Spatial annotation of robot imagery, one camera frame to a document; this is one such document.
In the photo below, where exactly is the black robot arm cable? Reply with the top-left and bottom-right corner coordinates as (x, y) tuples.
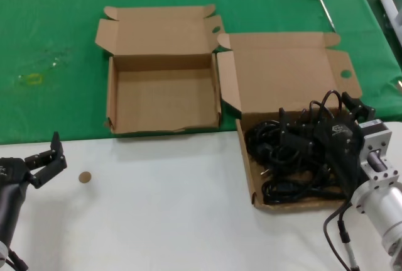
(323, 201), (354, 271)

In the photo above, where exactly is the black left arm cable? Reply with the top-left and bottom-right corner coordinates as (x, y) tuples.
(0, 245), (30, 271)

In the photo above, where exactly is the grey metal profile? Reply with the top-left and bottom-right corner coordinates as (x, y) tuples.
(378, 0), (402, 48)

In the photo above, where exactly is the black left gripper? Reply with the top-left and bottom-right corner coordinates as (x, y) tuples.
(0, 131), (68, 189)

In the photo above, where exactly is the green table cloth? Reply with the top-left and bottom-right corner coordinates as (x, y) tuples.
(0, 0), (402, 146)

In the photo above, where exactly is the cable with metal connector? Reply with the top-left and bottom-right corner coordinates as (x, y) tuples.
(337, 211), (359, 271)

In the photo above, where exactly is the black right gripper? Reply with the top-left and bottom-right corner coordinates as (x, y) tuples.
(278, 91), (376, 198)

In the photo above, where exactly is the open brown cardboard box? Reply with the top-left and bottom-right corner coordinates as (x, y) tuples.
(95, 4), (226, 135)
(216, 31), (362, 211)

